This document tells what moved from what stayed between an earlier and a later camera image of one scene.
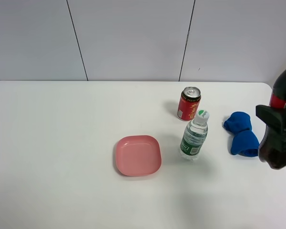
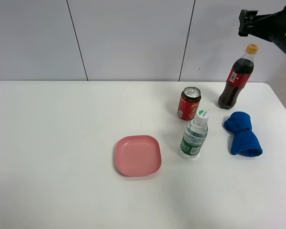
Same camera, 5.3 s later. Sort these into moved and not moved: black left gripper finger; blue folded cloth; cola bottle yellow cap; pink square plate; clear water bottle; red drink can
Moved: black left gripper finger; cola bottle yellow cap
Not moved: blue folded cloth; pink square plate; red drink can; clear water bottle
